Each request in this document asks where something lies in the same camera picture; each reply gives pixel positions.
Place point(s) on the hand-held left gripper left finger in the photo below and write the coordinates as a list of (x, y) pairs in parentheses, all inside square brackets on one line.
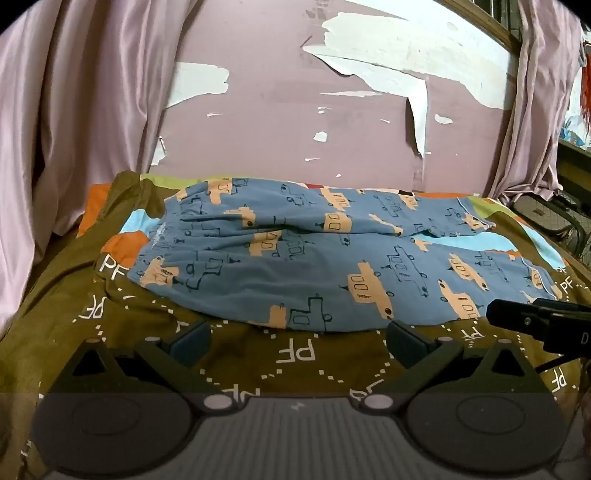
[(193, 340)]

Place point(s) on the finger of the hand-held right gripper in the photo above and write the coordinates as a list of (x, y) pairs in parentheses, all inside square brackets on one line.
[(512, 316)]

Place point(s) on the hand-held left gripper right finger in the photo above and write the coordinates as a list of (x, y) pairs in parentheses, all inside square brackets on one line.
[(407, 344)]

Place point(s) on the blue printed pants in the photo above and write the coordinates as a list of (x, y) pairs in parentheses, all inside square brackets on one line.
[(323, 258)]

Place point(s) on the brown printed blanket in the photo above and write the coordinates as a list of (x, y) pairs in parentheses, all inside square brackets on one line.
[(295, 355)]

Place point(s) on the metal mesh chair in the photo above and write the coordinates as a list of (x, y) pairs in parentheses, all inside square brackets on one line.
[(549, 217)]

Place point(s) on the cluttered shelf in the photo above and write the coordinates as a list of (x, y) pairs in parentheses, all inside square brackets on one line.
[(575, 152)]

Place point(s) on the pink curtain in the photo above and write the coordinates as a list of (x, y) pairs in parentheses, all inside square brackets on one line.
[(78, 115), (538, 101)]

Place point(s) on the red hanging cloth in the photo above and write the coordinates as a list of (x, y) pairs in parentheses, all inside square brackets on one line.
[(586, 87)]

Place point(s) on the wooden window frame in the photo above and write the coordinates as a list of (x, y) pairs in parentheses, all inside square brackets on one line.
[(485, 23)]

